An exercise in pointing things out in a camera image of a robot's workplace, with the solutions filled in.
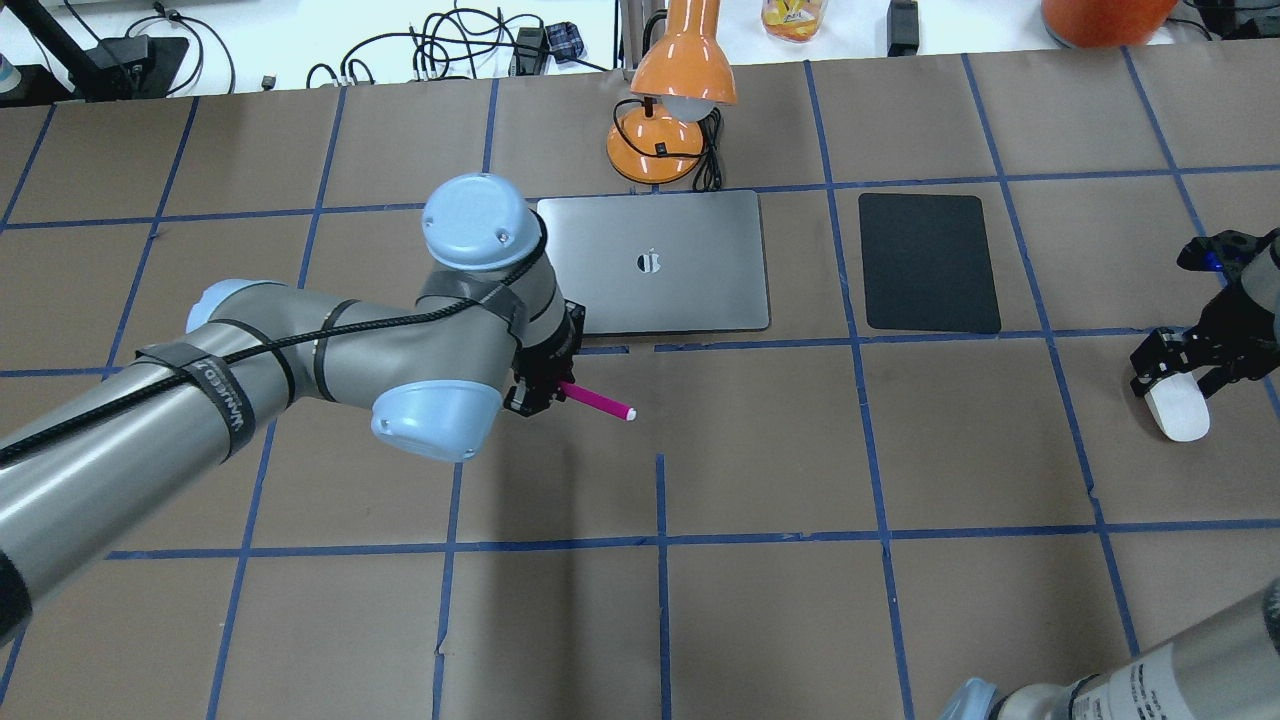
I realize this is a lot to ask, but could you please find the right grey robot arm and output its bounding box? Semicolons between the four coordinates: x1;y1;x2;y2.
943;231;1279;719

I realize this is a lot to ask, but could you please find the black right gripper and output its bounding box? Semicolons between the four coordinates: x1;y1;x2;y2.
1130;229;1279;400

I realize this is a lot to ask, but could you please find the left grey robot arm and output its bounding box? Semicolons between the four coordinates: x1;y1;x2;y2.
1;174;586;642

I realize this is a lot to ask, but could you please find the black power adapter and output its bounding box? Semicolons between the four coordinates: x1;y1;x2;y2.
886;0;922;56

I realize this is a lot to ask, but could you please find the silver apple laptop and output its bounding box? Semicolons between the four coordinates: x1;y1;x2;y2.
535;190;771;336

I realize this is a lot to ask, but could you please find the black cable bundle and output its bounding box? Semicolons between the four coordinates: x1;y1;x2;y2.
305;5;611;91

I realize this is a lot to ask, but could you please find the black camera stand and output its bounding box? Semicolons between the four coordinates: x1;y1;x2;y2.
3;1;198;102

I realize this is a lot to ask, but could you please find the pink marker pen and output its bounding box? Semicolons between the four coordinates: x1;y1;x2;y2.
559;380;637;421

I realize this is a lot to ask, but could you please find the black lamp power cord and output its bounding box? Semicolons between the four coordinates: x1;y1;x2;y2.
612;95;724;193

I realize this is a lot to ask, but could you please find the white computer mouse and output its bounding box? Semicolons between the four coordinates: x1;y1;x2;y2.
1144;373;1211;443

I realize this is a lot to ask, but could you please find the black mousepad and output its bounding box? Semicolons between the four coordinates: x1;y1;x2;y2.
858;193;1002;334

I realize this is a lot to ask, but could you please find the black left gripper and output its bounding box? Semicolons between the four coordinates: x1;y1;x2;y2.
503;300;588;418

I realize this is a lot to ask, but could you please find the orange desk lamp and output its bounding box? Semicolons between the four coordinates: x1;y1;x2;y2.
605;1;739;186

